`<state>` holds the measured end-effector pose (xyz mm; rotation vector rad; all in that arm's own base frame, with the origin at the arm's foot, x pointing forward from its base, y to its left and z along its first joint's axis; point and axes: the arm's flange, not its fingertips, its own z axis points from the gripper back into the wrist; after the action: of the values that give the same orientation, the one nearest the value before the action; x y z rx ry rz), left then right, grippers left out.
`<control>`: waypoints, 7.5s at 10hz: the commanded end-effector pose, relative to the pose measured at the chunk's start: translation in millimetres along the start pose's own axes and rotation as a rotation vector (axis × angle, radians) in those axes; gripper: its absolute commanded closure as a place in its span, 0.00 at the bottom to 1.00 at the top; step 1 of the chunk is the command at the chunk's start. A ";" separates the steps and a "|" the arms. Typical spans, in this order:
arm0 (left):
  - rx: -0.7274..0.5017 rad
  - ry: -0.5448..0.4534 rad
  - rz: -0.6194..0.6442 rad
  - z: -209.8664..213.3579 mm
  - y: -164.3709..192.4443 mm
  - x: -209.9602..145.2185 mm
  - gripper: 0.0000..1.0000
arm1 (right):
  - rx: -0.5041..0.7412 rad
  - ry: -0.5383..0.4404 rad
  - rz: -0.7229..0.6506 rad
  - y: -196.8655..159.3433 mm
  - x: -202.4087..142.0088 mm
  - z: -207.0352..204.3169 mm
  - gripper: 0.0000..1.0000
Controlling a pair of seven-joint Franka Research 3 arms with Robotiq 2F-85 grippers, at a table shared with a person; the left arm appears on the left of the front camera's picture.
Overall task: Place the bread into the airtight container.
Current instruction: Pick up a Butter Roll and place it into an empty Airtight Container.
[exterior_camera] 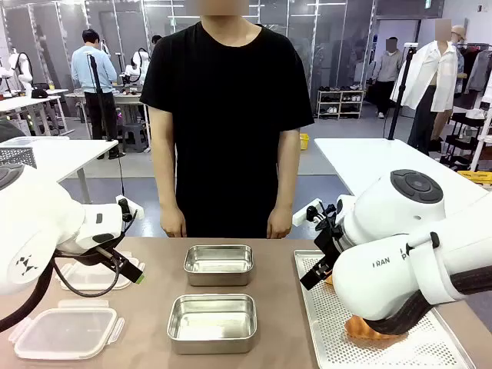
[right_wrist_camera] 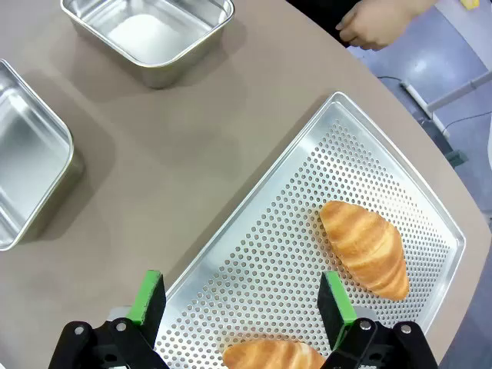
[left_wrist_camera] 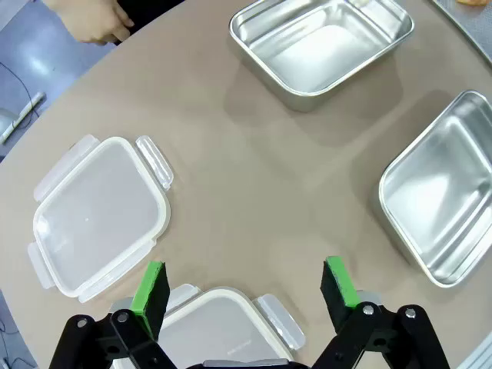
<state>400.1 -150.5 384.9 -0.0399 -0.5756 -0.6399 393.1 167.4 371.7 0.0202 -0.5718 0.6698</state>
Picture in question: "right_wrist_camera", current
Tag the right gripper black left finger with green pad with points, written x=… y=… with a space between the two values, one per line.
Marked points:
x=151 y=303

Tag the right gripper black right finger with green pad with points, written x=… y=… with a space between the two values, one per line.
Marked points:
x=334 y=307

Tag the golden croissant bread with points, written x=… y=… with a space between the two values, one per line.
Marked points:
x=365 y=246
x=269 y=355

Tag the rectangular stainless steel container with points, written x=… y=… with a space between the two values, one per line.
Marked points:
x=146 y=34
x=27 y=153

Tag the person's bare hand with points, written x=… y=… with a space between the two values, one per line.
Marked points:
x=376 y=23

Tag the perforated aluminium baking tray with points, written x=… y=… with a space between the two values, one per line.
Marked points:
x=269 y=250

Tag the person's black clothing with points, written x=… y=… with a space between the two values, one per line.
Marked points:
x=315 y=15

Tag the small yellow object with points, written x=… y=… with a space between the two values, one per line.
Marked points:
x=471 y=4

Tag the white metal frame leg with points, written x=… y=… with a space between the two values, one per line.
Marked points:
x=457 y=90

